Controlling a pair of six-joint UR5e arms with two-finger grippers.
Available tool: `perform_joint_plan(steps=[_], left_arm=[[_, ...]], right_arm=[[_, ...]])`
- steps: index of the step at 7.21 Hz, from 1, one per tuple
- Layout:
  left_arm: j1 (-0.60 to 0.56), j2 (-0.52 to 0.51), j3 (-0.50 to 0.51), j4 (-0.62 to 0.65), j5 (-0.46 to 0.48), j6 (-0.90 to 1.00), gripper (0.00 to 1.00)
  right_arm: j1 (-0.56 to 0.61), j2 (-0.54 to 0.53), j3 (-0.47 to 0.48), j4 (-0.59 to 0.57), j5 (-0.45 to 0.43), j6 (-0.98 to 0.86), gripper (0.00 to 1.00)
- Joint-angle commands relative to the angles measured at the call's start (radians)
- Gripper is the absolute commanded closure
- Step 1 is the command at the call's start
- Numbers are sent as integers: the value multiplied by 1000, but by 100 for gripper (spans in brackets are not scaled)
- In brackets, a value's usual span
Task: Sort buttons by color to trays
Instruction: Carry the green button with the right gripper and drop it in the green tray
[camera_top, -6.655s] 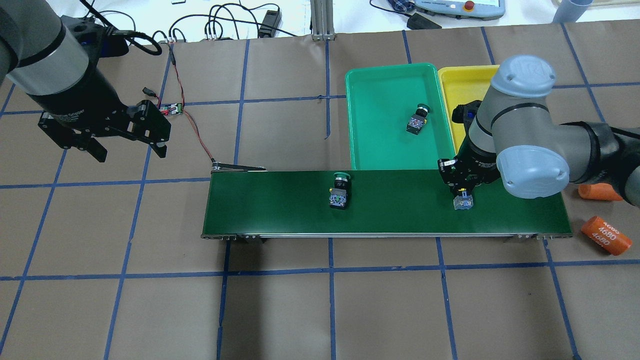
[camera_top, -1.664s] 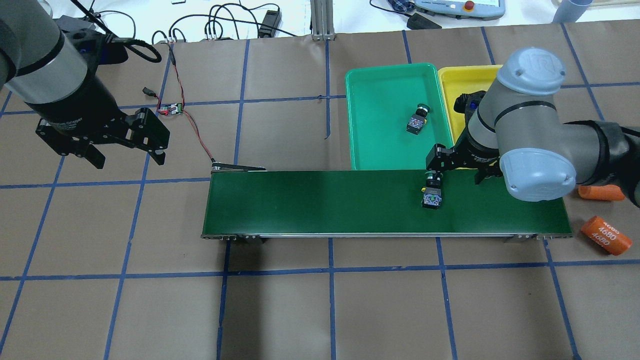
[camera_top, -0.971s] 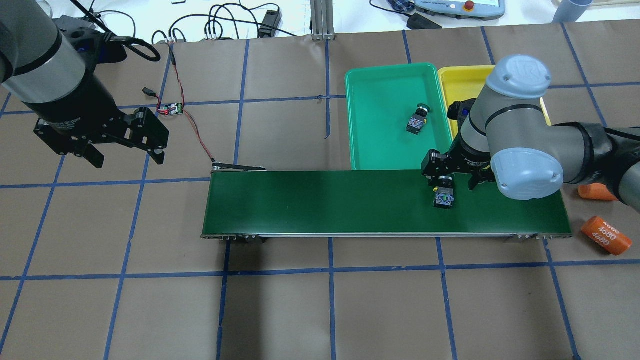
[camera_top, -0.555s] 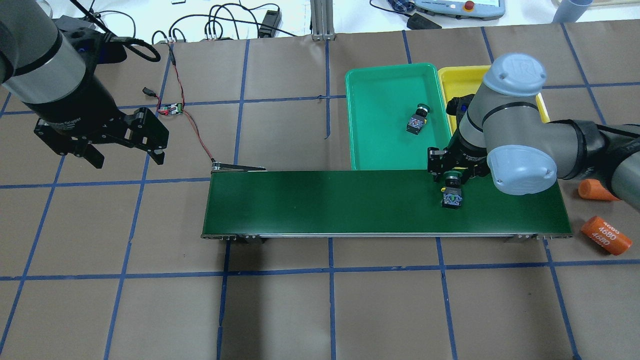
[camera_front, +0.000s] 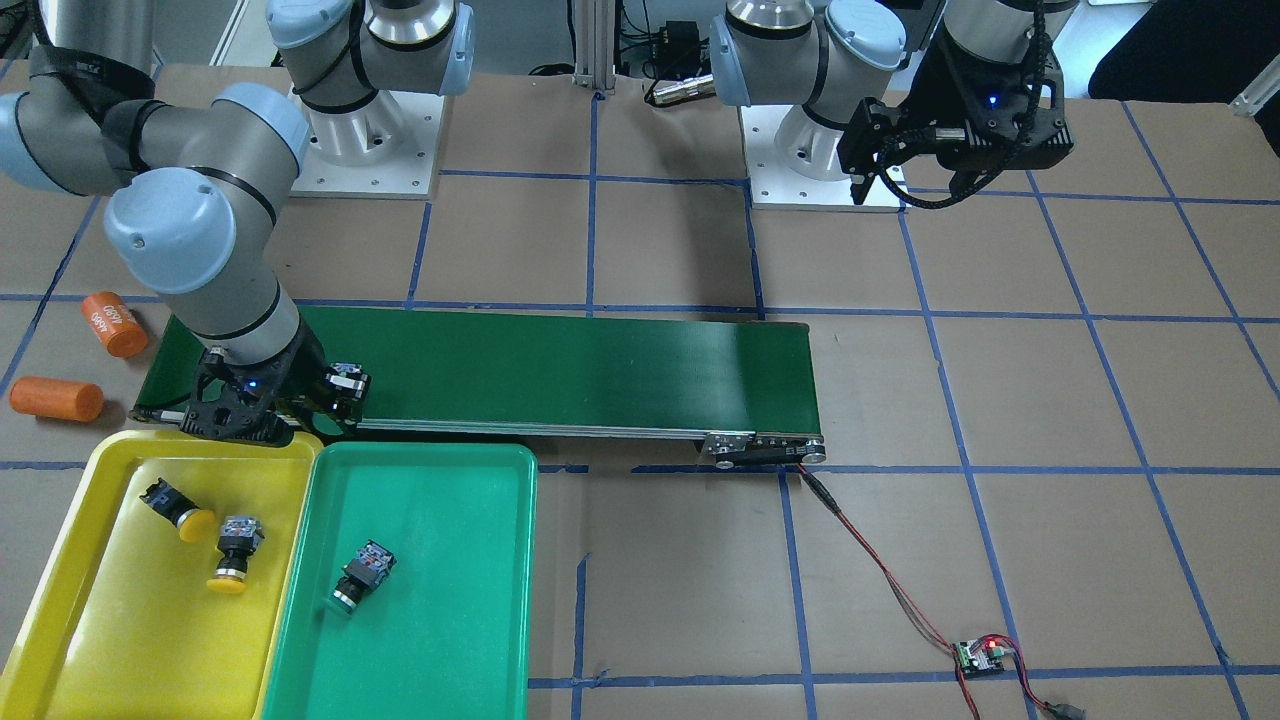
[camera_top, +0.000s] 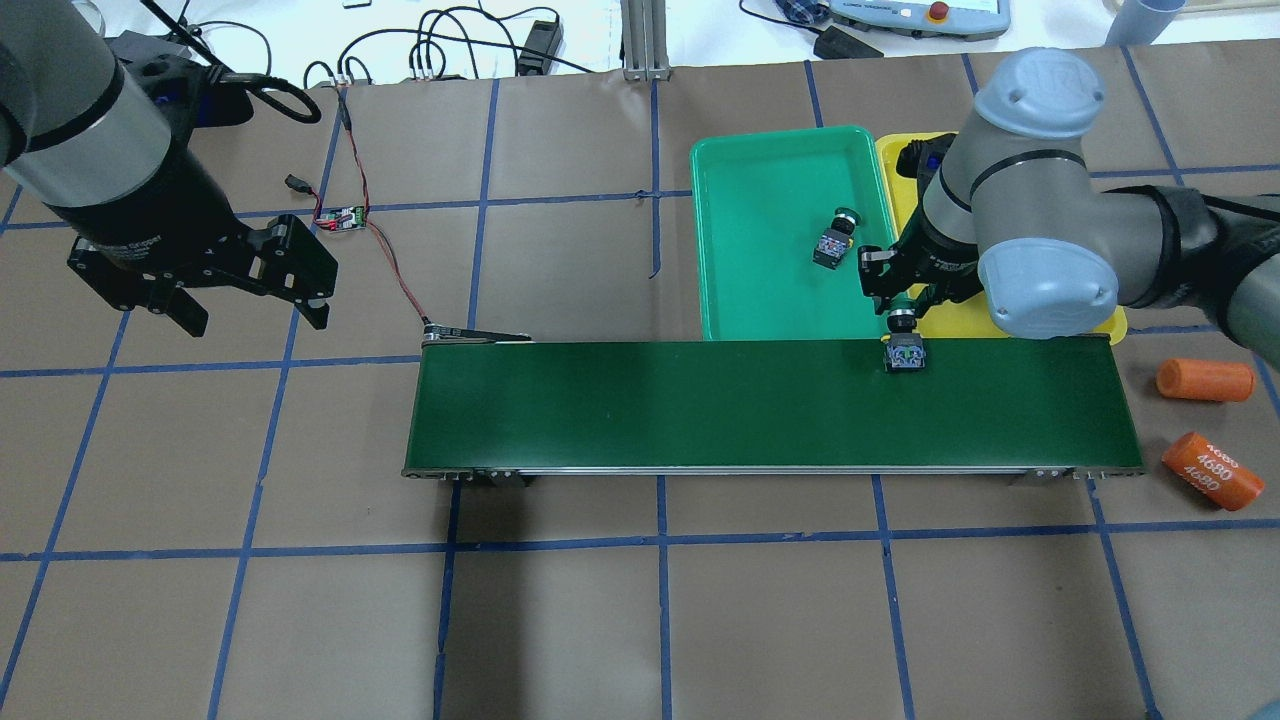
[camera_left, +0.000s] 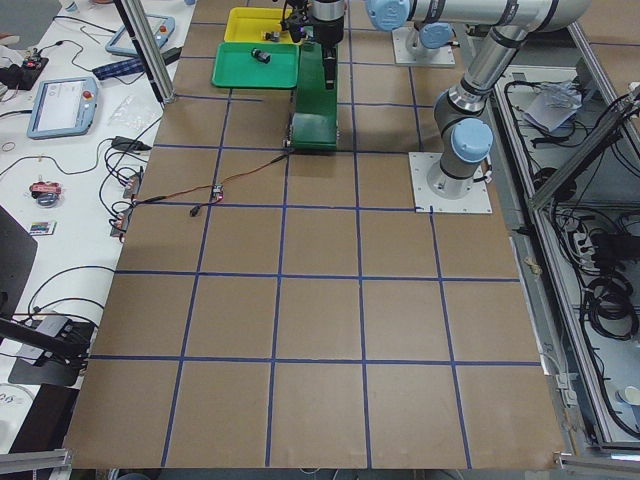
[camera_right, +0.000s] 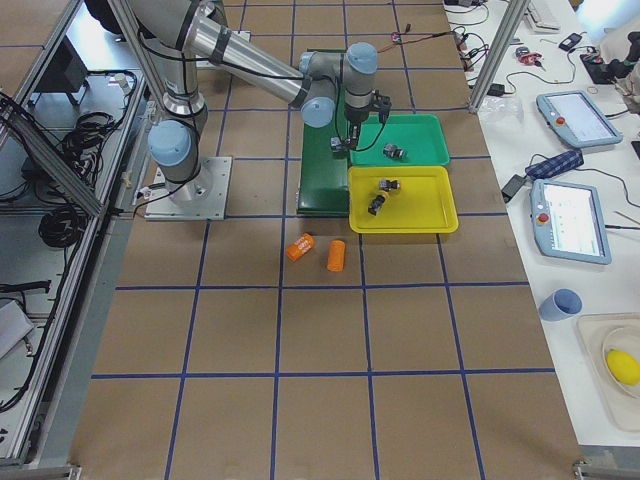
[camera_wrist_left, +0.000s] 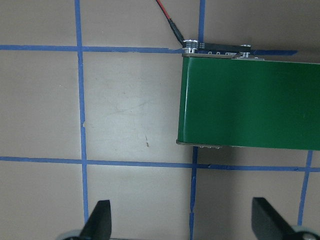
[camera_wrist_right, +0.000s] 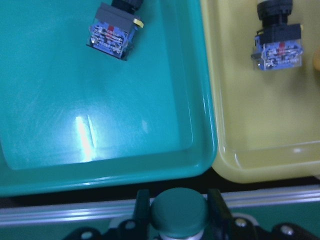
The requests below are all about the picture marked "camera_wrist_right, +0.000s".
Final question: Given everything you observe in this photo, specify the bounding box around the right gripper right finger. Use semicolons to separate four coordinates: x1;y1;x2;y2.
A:
207;189;255;240

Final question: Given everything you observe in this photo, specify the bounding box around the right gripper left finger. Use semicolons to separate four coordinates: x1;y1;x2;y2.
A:
117;189;150;240

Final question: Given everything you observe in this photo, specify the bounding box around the green push button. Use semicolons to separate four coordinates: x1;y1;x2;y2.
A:
86;0;144;60
150;187;209;240

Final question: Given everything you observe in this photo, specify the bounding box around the yellow push button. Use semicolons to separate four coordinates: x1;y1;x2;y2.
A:
251;0;304;71

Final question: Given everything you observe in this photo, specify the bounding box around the yellow plastic tray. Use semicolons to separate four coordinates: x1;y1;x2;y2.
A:
201;0;320;183

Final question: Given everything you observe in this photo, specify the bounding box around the green conveyor belt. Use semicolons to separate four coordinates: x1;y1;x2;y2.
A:
0;185;320;240

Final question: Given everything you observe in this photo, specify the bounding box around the green plastic tray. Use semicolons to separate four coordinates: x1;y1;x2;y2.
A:
0;0;217;197

